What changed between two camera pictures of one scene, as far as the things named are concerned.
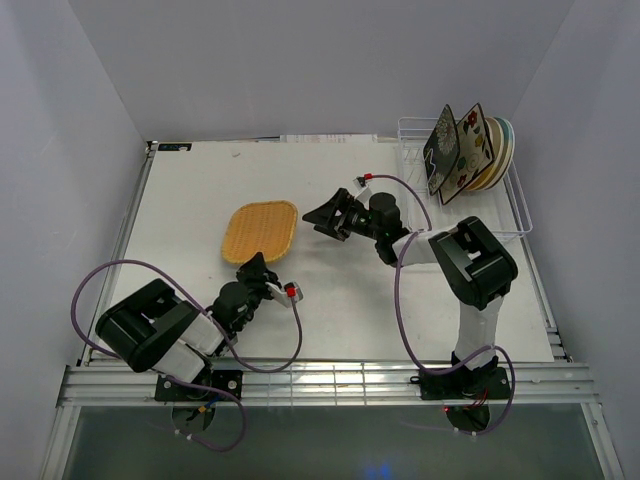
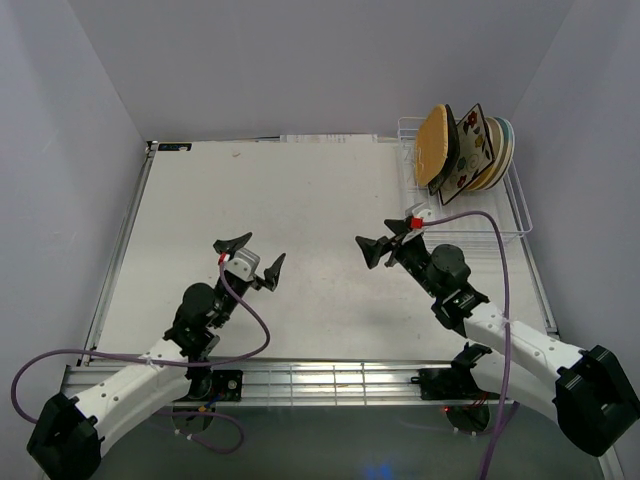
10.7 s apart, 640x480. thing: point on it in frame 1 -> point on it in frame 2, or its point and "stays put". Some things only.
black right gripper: x=342 y=201 -> x=373 y=249
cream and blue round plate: x=508 y=133 stays put
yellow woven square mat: x=265 y=227 -> x=431 y=144
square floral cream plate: x=475 y=156 stays put
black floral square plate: x=441 y=150 stays put
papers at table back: x=329 y=138 stays put
